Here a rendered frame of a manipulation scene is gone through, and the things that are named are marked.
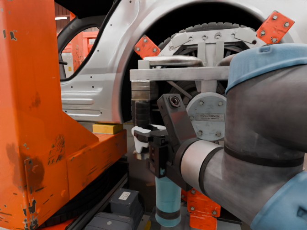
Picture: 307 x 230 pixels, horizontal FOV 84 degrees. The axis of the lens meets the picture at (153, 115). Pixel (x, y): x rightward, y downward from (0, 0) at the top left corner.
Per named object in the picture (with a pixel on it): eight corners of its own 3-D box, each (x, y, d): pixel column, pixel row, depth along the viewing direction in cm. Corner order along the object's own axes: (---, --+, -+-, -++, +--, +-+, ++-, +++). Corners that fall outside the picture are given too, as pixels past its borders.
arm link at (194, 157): (199, 151, 22) (238, 142, 26) (177, 142, 26) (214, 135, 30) (197, 204, 23) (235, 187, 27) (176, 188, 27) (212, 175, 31)
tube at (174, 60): (205, 75, 59) (207, 42, 57) (208, 67, 40) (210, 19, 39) (156, 75, 64) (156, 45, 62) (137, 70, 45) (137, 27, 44)
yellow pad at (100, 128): (124, 129, 109) (124, 121, 108) (113, 134, 96) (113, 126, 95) (104, 128, 113) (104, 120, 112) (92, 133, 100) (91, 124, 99)
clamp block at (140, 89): (158, 99, 51) (158, 81, 50) (150, 100, 42) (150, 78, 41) (142, 98, 52) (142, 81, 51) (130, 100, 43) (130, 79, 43)
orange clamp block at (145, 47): (165, 54, 69) (150, 39, 69) (161, 50, 61) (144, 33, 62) (153, 68, 71) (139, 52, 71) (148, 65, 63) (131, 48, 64)
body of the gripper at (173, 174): (143, 167, 38) (177, 196, 27) (142, 128, 36) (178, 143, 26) (172, 160, 41) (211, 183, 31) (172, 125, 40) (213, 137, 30)
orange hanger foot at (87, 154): (128, 152, 113) (126, 100, 108) (70, 201, 63) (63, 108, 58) (105, 150, 117) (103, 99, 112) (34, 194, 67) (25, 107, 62)
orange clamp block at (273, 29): (264, 54, 60) (284, 29, 57) (273, 48, 52) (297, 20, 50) (247, 43, 61) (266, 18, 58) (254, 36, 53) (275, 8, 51)
